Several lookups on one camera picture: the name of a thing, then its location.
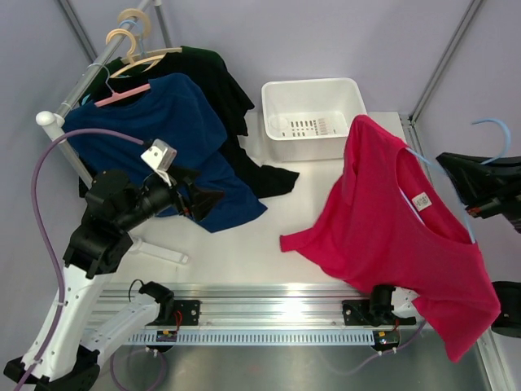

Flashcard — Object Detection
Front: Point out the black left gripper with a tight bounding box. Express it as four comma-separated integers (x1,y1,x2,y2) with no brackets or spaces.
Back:
116,164,225,232

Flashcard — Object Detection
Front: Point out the beige wooden hanger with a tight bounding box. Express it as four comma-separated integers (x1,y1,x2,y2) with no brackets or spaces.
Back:
117,8,159,66
106,28,165,78

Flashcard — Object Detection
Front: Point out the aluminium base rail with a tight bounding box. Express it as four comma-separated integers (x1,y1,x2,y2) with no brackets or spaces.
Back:
89,283,428,331

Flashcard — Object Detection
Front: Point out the blue t shirt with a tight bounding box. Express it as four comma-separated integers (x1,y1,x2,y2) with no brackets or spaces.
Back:
63,73,267,233

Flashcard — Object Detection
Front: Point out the white slotted cable duct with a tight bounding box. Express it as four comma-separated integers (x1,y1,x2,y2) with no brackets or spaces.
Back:
126,330,375,346

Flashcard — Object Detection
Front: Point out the beige wooden hanger rear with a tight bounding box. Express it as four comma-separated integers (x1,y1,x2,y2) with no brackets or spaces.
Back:
117,8,159,66

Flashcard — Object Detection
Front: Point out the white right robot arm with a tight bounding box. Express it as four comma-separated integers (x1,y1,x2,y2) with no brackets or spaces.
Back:
359,152,520,338

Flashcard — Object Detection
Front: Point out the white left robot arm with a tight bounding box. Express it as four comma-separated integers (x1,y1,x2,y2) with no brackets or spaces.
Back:
3,167,224,390

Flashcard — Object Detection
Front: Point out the light blue wire hanger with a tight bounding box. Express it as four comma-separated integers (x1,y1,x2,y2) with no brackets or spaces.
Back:
398,117,513,245

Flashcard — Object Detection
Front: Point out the light blue hanger rear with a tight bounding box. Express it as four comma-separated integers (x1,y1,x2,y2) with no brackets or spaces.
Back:
119,19,146,59

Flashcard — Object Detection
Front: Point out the white plastic basket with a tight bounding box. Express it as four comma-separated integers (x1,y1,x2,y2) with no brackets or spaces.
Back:
261,77,367,162

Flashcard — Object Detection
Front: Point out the black t shirt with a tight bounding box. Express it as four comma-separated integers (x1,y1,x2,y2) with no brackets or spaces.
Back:
77,48,300,200

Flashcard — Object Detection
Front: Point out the beige wooden hanger front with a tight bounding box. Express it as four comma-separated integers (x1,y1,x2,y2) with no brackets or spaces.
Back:
106,28,165,78

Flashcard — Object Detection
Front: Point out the pink plastic hanger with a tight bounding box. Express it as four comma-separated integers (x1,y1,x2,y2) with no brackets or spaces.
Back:
91,63,151,108

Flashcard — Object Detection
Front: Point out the pink t shirt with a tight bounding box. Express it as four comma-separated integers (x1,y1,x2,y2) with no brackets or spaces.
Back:
280,115,501,362

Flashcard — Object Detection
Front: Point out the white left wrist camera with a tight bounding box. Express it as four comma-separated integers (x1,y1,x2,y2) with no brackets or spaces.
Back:
140,138,177,187

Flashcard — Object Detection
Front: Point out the dark green t shirt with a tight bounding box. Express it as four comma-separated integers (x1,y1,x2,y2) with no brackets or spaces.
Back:
89,45,229,99

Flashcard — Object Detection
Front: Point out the silver clothes rack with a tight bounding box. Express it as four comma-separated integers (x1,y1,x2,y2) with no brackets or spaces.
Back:
36,1,189,265

